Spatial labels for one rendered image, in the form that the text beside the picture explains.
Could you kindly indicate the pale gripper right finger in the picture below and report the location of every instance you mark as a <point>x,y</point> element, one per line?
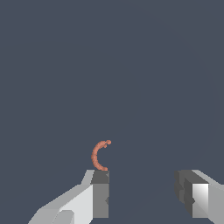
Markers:
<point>198,198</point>

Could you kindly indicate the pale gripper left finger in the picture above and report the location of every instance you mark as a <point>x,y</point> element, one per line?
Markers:
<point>87,201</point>

